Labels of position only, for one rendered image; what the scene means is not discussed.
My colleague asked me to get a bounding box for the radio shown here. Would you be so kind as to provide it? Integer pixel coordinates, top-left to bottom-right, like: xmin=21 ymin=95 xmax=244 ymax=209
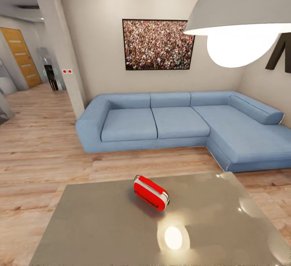
xmin=134 ymin=176 xmax=170 ymax=212

